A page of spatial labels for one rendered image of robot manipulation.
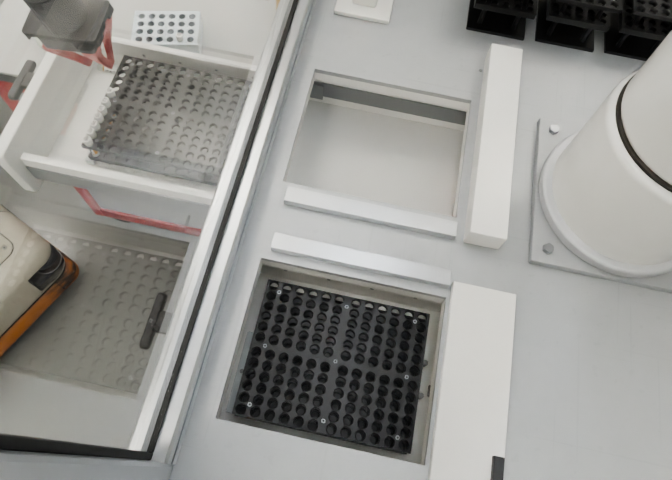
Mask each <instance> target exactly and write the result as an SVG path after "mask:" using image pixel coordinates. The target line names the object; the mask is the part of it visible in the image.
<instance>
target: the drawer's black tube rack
mask: <svg viewBox="0 0 672 480"><path fill-rule="evenodd" d="M285 286H289V287H290V288H291V290H287V289H283V288H284V287H285ZM298 289H303V290H304V293H300V292H296V291H297V290H298ZM310 292H316V293H317V296H314V295H310V294H309V293H310ZM277 293H278V298H277V302H276V306H275V310H274V314H273V317H272V321H271V325H270V329H269V333H268V336H267V340H266V344H263V345H261V344H257V343H252V342H251V343H252V344H257V345H261V346H263V347H264V352H263V356H262V359H261V363H260V367H259V371H258V375H257V378H256V382H255V386H254V390H253V394H252V398H251V401H250V402H248V404H247V405H248V406H249V409H248V413H247V417H245V416H240V415H236V414H235V416H237V417H241V418H246V419H250V420H255V421H259V422H263V423H268V424H272V425H277V426H281V427H286V428H290V429H294V430H299V431H303V432H308V433H312V434H317V435H321V436H325V437H330V438H334V439H339V440H343V441H348V442H352V443H356V444H361V445H365V446H370V447H374V448H379V449H383V450H388V451H392V452H396V453H401V454H407V453H409V454H411V448H412V441H413V434H414V427H415V419H416V412H417V405H418V398H419V390H420V383H421V376H422V369H423V362H424V354H425V347H426V340H427V333H428V326H429V318H430V314H427V313H422V312H418V311H413V310H409V309H404V308H399V307H395V306H390V305H385V304H381V303H376V302H372V301H367V300H362V299H358V298H353V297H349V296H344V295H339V294H335V293H330V292H325V291H321V290H316V289H312V288H307V287H302V286H298V285H293V284H289V283H284V282H282V283H281V287H280V290H278V291H277ZM325 294H327V295H329V296H330V299H328V298H323V297H322V296H323V295H325ZM337 297H341V298H342V299H343V302H342V301H337V300H335V299H336V298H337ZM353 301H358V302H359V303H360V305H356V304H352V302H353ZM366 304H371V305H372V306H373V308H370V307H365V305H366ZM381 306H383V307H385V308H386V311H383V310H379V309H378V308H379V307H381ZM393 309H396V310H398V311H399V314H397V313H393V312H391V311H392V310H393ZM406 312H410V313H411V314H412V317H411V316H406V315H405V313H406ZM419 315H423V316H425V318H426V321H425V319H420V318H418V316H419Z"/></svg>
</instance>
